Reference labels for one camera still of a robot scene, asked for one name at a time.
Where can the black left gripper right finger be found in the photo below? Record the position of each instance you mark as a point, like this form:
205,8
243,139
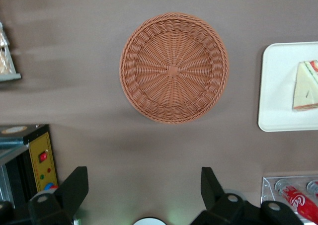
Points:
221,205

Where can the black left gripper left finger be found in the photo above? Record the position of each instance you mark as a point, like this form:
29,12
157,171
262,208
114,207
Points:
67,197

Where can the plastic triangle sandwich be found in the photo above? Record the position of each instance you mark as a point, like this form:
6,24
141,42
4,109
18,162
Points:
304,91

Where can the cream rectangular tray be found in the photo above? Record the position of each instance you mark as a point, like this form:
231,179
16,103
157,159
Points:
275,91

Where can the brown round wicker basket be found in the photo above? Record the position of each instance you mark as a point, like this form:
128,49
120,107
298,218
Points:
174,68

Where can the black toy oven yellow panel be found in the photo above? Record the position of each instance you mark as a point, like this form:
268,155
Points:
42,160

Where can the clear acrylic can rack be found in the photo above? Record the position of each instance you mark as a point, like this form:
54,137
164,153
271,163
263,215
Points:
268,190

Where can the white round disc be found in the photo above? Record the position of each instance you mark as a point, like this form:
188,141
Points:
149,222

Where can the red cola can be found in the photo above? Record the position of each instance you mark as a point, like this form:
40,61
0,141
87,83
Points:
298,200
313,188

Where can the foil wrapped bread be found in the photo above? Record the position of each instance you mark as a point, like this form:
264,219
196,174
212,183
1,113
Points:
3,58

